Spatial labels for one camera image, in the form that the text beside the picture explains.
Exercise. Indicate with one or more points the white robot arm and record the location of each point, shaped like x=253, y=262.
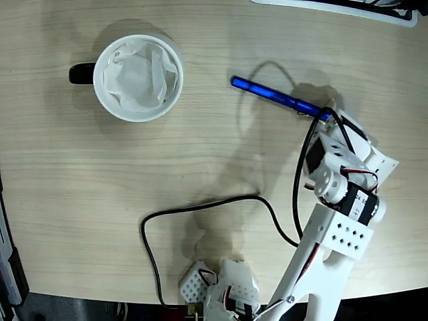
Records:
x=334, y=230

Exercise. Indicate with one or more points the grey metal rail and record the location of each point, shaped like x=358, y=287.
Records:
x=8, y=267

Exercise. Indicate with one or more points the white flat device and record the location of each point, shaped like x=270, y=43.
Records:
x=334, y=8

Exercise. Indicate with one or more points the crumpled white tissue paper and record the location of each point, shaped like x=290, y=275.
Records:
x=137, y=80

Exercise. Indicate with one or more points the brass clamp screw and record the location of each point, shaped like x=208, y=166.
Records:
x=193, y=309

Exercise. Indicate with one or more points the blue pen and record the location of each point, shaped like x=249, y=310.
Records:
x=267, y=94

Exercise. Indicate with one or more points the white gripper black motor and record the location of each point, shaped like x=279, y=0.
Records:
x=352, y=128

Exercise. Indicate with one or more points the white perforated arm base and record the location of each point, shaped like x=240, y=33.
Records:
x=194, y=284

